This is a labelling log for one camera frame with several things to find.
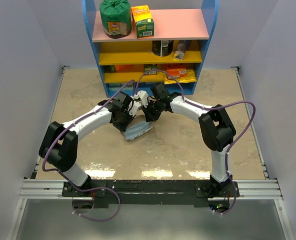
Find purple cable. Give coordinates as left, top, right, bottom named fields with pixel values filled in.
left=134, top=69, right=256, bottom=216
left=42, top=79, right=136, bottom=173

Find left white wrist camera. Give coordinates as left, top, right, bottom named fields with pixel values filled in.
left=128, top=100, right=143, bottom=117

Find blue shelf unit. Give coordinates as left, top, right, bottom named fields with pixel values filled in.
left=82, top=0, right=219, bottom=97

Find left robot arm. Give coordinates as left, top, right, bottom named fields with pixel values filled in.
left=39, top=92, right=134, bottom=196

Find patterned sunglasses case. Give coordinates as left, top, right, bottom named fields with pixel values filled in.
left=122, top=115, right=153, bottom=141

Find black labelled can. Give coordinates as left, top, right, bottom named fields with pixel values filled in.
left=152, top=40, right=174, bottom=57

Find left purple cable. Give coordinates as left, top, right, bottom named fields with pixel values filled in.
left=42, top=79, right=136, bottom=173

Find orange green sponge box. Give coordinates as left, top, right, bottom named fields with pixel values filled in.
left=131, top=5, right=155, bottom=39

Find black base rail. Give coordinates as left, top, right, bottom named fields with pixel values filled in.
left=62, top=179, right=240, bottom=208

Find orange packet left shelf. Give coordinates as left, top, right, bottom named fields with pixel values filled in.
left=109, top=64, right=134, bottom=73

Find orange box on shelf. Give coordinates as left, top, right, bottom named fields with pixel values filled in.
left=165, top=63, right=187, bottom=78

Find light blue cleaning cloth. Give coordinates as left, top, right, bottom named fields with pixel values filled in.
left=124, top=121, right=152, bottom=141

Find yellow snack bag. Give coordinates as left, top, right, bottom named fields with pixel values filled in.
left=164, top=69, right=197, bottom=85

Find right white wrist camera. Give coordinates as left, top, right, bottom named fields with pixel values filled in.
left=133, top=90, right=149, bottom=108

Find green toilet paper pack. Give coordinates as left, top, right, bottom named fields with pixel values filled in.
left=100, top=0, right=132, bottom=39

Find small green box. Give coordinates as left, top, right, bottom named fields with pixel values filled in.
left=143, top=64, right=158, bottom=75

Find teal tissue packs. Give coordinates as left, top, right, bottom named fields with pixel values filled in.
left=108, top=83, right=133, bottom=92

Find silver foil pouch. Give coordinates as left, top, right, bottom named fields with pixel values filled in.
left=173, top=40, right=190, bottom=61

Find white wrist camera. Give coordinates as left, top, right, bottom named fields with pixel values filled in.
left=128, top=100, right=143, bottom=117
left=133, top=90, right=149, bottom=108

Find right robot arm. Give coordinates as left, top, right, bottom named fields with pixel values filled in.
left=143, top=83, right=237, bottom=197

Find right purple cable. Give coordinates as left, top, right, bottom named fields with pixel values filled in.
left=134, top=69, right=256, bottom=216

